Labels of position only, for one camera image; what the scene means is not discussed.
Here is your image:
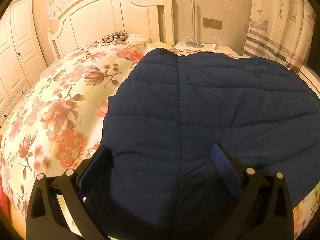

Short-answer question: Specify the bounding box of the wall switch plate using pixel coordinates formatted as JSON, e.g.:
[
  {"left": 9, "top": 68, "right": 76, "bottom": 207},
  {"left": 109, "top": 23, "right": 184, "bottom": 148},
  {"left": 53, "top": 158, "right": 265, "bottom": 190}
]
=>
[{"left": 203, "top": 18, "right": 222, "bottom": 30}]

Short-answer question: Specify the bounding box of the white wooden footboard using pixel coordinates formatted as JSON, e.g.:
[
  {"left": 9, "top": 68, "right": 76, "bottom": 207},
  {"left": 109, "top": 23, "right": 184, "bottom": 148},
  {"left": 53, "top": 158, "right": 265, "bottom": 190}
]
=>
[{"left": 298, "top": 66, "right": 320, "bottom": 96}]

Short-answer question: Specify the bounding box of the white wardrobe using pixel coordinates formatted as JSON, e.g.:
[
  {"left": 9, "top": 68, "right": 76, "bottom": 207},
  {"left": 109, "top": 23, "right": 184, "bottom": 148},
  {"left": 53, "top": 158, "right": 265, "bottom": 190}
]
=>
[{"left": 1, "top": 0, "right": 47, "bottom": 126}]

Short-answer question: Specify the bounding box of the floral pillow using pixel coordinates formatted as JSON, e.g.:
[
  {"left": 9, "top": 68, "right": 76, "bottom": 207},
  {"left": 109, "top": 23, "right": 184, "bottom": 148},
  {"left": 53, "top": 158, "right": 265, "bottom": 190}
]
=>
[{"left": 96, "top": 31, "right": 128, "bottom": 43}]

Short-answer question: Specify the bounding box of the white desk lamp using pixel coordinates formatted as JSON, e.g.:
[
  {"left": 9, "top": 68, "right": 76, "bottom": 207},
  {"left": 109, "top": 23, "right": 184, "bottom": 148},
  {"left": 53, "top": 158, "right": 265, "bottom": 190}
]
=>
[{"left": 186, "top": 0, "right": 204, "bottom": 48}]

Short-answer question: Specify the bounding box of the white nightstand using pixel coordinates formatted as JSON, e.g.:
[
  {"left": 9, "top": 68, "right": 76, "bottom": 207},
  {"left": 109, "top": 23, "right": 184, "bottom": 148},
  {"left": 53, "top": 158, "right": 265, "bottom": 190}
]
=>
[{"left": 175, "top": 42, "right": 238, "bottom": 56}]

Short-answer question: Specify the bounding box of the white wooden headboard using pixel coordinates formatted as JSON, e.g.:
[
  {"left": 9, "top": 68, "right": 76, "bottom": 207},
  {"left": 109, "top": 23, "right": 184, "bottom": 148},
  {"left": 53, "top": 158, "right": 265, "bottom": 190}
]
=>
[{"left": 47, "top": 0, "right": 175, "bottom": 59}]

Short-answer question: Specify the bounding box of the floral quilt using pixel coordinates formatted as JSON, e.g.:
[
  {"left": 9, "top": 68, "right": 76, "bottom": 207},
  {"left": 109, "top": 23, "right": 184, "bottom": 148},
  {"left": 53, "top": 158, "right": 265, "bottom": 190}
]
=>
[{"left": 1, "top": 39, "right": 319, "bottom": 239}]

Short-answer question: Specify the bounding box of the navy blue puffer jacket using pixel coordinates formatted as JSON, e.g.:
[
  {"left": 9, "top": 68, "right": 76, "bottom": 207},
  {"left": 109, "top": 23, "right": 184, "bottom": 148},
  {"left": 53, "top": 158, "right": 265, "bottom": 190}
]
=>
[{"left": 86, "top": 48, "right": 319, "bottom": 239}]

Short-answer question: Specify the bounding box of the white charger with cable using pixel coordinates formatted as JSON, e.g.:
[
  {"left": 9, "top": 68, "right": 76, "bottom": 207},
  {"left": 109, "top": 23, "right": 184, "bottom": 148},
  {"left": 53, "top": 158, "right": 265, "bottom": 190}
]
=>
[{"left": 208, "top": 36, "right": 220, "bottom": 50}]

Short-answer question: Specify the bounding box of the ship print curtain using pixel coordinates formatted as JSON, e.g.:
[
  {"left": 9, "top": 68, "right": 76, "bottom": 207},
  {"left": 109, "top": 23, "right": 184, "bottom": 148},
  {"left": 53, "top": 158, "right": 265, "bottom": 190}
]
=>
[{"left": 244, "top": 0, "right": 316, "bottom": 72}]

